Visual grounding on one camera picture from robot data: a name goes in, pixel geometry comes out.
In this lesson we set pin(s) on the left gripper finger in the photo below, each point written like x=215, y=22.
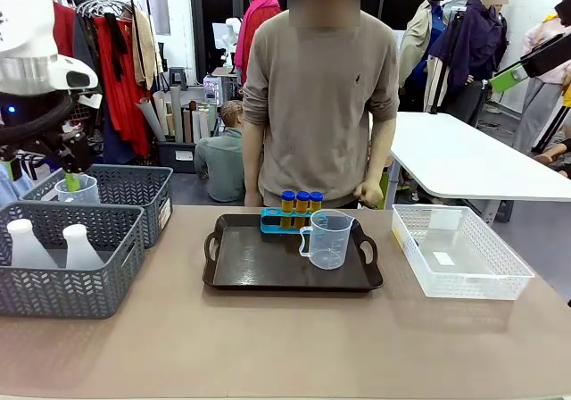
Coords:
x=11, y=165
x=73, y=154

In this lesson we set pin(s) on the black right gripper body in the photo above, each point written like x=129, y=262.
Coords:
x=551, y=56

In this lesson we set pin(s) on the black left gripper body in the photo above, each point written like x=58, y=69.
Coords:
x=27, y=105

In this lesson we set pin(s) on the clear plastic measuring cup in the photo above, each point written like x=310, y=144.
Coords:
x=85, y=192
x=330, y=239

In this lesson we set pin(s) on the yellow tube with blue cap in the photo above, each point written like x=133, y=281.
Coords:
x=288, y=208
x=398, y=238
x=316, y=202
x=303, y=208

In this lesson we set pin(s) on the person's right forearm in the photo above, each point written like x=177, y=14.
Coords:
x=253, y=163

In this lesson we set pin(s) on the person's left forearm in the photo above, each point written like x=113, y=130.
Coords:
x=383, y=150

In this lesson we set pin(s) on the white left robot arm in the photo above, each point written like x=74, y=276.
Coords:
x=24, y=25

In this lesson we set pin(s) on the person's left hand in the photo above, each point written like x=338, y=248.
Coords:
x=369, y=193

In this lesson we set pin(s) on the mannequin with pink top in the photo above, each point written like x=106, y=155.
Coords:
x=542, y=101

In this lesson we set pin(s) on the mannequin with purple jacket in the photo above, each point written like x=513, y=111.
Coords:
x=473, y=47

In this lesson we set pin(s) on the grey plastic basket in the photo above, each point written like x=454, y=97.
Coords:
x=67, y=295
x=134, y=194

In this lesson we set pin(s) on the red dress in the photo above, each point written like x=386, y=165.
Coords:
x=120, y=87

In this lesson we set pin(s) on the dark grey jacket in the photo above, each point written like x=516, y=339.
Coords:
x=85, y=47

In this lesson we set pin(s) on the red jacket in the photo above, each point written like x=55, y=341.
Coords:
x=64, y=29

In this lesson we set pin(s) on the white paper roll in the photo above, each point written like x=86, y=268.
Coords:
x=151, y=119

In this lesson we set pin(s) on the white plastic bottle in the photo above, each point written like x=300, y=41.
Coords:
x=82, y=252
x=27, y=250

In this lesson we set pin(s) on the white table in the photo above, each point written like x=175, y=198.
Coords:
x=459, y=159

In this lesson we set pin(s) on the mannequin with beige jacket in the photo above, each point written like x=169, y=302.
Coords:
x=417, y=47

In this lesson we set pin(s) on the black storage bin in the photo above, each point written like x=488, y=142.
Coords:
x=176, y=154

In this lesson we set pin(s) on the grey paper roll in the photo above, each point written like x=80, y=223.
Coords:
x=176, y=114

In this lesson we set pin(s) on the beige garment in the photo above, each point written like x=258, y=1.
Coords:
x=145, y=47

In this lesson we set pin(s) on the grey step stool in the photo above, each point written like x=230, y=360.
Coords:
x=178, y=77

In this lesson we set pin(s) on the seated person in denim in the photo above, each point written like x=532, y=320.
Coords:
x=220, y=163

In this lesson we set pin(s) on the white plastic basket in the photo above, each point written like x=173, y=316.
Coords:
x=464, y=261

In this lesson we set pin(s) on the person in beige sweater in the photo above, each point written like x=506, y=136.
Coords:
x=319, y=105

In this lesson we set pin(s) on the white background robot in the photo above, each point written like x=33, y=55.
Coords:
x=233, y=38

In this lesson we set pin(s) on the blue test tube rack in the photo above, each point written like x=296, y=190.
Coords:
x=270, y=226

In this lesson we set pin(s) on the dark brown plastic tray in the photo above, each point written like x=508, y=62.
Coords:
x=263, y=266

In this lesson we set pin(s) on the person in red hood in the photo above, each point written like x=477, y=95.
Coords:
x=258, y=20

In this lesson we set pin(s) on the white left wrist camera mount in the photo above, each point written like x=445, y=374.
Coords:
x=73, y=75

